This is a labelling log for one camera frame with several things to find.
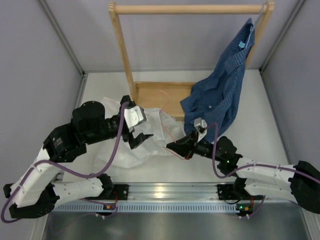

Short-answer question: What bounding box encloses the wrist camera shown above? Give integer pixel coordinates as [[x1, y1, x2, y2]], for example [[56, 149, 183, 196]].
[[124, 105, 147, 129], [194, 117, 208, 143]]

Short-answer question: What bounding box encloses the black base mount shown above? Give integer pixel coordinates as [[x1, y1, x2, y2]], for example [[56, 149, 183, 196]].
[[109, 184, 129, 201], [216, 183, 239, 203]]

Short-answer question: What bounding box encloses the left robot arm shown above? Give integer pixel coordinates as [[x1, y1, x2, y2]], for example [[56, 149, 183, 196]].
[[3, 95, 150, 223]]

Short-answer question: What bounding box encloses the slotted grey cable duct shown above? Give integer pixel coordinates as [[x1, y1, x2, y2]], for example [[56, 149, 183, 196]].
[[54, 202, 241, 213]]

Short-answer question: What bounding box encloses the light blue hanger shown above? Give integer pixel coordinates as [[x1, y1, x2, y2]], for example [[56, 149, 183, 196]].
[[244, 3, 266, 49]]

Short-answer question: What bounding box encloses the aluminium mounting rail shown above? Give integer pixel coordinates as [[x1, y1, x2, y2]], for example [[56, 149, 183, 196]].
[[54, 181, 312, 201]]

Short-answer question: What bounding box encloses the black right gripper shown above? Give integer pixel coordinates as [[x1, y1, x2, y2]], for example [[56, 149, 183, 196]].
[[166, 129, 222, 162]]

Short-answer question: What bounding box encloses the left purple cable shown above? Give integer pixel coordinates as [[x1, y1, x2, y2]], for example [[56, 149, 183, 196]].
[[0, 101, 130, 223]]

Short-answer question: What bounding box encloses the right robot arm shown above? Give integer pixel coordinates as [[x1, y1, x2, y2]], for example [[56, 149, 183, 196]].
[[166, 131, 320, 214]]

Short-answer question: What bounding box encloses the white shirt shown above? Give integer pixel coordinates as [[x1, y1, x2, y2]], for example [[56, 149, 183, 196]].
[[92, 97, 185, 175]]

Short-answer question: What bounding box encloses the wooden clothes rack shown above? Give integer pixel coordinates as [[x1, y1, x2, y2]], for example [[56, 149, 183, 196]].
[[108, 0, 275, 121]]

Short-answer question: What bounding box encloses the pink wire hanger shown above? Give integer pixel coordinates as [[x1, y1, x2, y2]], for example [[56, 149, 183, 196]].
[[156, 90, 186, 161]]

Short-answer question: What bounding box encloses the blue checked shirt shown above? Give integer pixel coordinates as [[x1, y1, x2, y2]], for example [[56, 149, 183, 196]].
[[180, 18, 255, 136]]

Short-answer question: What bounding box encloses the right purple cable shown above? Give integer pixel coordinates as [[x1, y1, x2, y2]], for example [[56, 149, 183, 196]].
[[204, 122, 320, 185]]

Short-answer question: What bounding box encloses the purple cable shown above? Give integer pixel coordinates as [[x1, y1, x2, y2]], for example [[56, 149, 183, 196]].
[[0, 101, 130, 223], [204, 122, 320, 185]]

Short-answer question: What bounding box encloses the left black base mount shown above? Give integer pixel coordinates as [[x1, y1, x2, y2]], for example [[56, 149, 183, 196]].
[[109, 184, 129, 201]]

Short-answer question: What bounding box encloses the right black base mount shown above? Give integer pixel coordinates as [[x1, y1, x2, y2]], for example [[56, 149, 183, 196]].
[[216, 183, 239, 203]]

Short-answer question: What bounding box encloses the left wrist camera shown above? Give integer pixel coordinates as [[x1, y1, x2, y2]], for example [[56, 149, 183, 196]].
[[124, 105, 147, 129]]

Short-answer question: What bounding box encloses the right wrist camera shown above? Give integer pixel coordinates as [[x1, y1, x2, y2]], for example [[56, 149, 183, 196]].
[[194, 117, 208, 143]]

